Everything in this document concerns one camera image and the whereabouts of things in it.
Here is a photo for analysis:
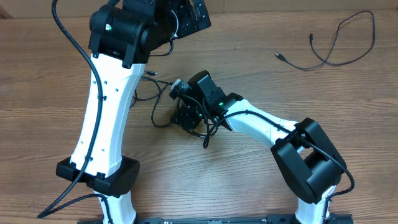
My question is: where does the black USB-C cable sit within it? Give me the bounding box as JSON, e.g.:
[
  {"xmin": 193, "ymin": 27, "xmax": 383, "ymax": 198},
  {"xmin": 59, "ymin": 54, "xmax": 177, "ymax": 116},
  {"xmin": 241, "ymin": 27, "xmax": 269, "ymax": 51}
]
[{"xmin": 130, "ymin": 70, "xmax": 215, "ymax": 139}]

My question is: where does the black USB-A cable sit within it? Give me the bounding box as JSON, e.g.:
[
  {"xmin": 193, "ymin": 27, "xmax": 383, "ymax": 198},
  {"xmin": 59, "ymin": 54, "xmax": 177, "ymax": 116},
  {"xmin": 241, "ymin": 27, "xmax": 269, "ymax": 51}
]
[{"xmin": 274, "ymin": 10, "xmax": 376, "ymax": 71}]

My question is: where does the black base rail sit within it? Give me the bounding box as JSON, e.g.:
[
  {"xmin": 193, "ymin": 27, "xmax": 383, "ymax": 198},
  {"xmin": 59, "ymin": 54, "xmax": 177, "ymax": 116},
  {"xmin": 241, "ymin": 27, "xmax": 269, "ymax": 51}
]
[{"xmin": 134, "ymin": 215, "xmax": 299, "ymax": 224}]

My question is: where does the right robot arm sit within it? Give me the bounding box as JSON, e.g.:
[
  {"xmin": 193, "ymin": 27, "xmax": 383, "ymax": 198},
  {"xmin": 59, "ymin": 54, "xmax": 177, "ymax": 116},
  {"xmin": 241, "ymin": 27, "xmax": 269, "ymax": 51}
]
[{"xmin": 170, "ymin": 70, "xmax": 354, "ymax": 223}]

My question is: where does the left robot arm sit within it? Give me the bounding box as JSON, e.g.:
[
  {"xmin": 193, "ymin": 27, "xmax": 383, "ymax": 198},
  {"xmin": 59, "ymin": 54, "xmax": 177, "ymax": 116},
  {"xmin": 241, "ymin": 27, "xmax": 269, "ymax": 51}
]
[{"xmin": 56, "ymin": 0, "xmax": 211, "ymax": 223}]

